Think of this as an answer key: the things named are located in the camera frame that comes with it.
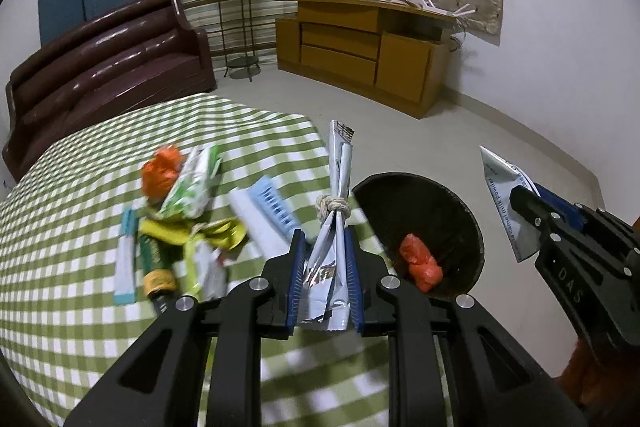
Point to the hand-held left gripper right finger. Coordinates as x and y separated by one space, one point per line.
353 287

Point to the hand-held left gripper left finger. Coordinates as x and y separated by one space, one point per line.
296 287

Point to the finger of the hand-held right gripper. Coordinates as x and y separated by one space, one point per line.
562 207
532 209

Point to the silver triangular packet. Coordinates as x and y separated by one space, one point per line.
500 187

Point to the orange wrapper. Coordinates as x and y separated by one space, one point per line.
420 262

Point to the white light blue packet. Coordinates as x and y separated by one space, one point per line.
265 212

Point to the yellow wrapper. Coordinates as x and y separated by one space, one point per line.
227 234

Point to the white wrapper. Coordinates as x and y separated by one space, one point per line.
207 269

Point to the black waste bin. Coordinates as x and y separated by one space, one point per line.
425 207

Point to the silver knotted wrapper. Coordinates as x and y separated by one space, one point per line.
340 167

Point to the dark green yellow sachet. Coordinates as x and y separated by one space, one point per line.
155 262

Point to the green white packet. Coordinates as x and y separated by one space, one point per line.
192 182

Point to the blue white tube sachet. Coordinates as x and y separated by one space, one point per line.
125 262

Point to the orange plastic bag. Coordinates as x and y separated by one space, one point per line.
159 174

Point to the wooden cabinet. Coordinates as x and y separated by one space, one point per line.
400 62

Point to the white router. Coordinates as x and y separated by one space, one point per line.
440 9

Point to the black metal plant stand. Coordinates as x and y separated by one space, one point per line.
242 62

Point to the green checkered tablecloth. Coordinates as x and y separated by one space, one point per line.
75 167

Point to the brown leather sofa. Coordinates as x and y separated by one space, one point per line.
110 62

